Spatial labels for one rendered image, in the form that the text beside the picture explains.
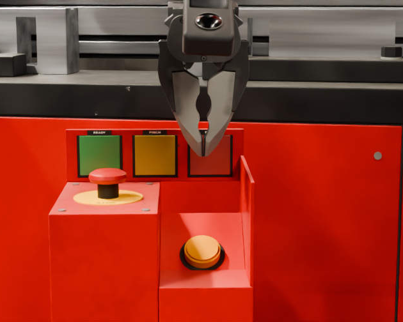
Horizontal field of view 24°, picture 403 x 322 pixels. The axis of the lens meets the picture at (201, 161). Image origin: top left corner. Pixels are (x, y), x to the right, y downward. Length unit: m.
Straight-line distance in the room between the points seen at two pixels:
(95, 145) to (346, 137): 0.33
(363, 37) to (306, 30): 0.08
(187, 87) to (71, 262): 0.21
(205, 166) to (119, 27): 0.60
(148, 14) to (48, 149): 0.42
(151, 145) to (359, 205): 0.30
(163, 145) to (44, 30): 0.38
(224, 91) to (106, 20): 0.71
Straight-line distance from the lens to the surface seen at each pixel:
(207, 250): 0.98
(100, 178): 0.95
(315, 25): 1.29
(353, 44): 1.29
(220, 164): 1.05
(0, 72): 1.33
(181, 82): 0.92
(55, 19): 1.36
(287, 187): 1.20
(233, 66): 0.92
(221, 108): 0.93
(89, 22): 1.62
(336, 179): 1.19
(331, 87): 1.18
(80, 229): 0.91
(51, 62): 1.37
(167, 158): 1.05
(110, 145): 1.05
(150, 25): 1.59
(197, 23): 0.84
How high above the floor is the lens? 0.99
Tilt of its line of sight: 10 degrees down
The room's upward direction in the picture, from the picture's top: straight up
